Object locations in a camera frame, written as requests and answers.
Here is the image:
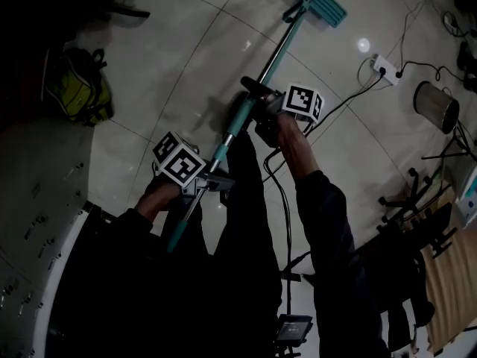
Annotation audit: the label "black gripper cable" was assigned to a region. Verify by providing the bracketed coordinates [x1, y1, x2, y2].
[263, 148, 294, 315]

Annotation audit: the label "metal mesh waste bin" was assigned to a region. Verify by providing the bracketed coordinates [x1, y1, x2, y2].
[413, 81, 460, 134]

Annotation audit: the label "black office chair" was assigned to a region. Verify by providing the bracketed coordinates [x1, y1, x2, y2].
[378, 168, 458, 259]

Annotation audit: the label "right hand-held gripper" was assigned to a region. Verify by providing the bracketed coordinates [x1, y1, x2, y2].
[241, 76, 324, 147]

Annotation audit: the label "black tripod stand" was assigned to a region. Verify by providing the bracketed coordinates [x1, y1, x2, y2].
[421, 125, 477, 160]

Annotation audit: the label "person's left forearm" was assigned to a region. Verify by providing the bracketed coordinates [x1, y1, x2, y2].
[136, 179, 183, 223]

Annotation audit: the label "person's black trousers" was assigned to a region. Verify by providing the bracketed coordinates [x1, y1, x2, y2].
[159, 128, 284, 358]

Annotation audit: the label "white power strip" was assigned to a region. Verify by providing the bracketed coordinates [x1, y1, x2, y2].
[372, 54, 402, 87]

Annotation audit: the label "black waist-mounted device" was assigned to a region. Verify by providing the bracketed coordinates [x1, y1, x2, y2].
[276, 314, 314, 346]

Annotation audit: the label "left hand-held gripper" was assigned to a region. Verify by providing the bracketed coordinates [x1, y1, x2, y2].
[152, 131, 236, 199]

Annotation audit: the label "yellow-green backpack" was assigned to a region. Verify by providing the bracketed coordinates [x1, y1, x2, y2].
[46, 48, 114, 127]

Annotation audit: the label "long black power cable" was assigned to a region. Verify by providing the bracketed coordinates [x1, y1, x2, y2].
[305, 72, 387, 137]

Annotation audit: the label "white and blue carton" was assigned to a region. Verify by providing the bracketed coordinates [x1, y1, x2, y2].
[456, 166, 477, 229]

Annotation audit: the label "grey metal locker cabinet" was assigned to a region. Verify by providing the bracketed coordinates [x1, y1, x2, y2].
[0, 117, 98, 358]

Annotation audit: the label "person's right forearm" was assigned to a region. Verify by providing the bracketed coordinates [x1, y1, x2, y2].
[275, 112, 347, 238]

